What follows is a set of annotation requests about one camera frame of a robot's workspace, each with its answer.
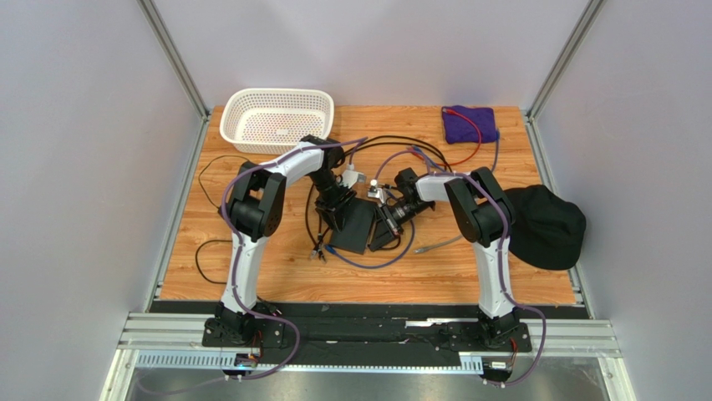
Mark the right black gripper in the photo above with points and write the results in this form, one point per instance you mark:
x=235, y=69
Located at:
x=390, y=217

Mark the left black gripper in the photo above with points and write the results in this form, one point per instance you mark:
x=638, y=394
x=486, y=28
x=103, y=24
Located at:
x=334, y=211

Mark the black network switch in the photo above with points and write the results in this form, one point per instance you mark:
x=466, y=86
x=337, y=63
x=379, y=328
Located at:
x=354, y=237

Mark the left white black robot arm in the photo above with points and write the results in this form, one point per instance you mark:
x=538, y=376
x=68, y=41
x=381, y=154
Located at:
x=252, y=207

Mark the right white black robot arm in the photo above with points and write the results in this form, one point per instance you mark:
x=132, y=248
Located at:
x=483, y=215

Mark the purple cloth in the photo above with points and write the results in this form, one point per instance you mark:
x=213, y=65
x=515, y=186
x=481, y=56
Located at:
x=469, y=124

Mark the white plastic basket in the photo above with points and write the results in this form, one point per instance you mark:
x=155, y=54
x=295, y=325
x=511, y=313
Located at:
x=271, y=121

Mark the black bucket hat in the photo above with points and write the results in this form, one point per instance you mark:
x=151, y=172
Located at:
x=547, y=231

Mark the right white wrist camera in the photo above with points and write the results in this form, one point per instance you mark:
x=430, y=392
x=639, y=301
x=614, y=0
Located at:
x=377, y=192

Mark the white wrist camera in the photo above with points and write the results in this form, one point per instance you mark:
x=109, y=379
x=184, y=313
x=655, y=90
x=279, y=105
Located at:
x=351, y=177
x=377, y=192

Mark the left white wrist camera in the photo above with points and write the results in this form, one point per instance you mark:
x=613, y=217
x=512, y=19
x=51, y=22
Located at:
x=351, y=177

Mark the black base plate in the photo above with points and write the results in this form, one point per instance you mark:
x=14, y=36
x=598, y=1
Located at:
x=366, y=334

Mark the aluminium frame rail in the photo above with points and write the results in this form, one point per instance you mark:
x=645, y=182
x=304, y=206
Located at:
x=170, y=340

